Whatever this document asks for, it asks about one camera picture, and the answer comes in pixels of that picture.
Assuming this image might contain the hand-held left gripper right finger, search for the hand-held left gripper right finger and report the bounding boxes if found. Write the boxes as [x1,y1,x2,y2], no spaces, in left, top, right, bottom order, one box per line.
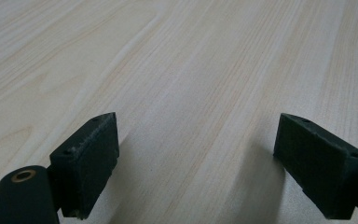
[272,112,358,220]

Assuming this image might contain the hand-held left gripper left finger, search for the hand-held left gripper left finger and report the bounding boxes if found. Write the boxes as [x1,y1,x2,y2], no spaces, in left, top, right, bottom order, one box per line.
[48,112,120,220]

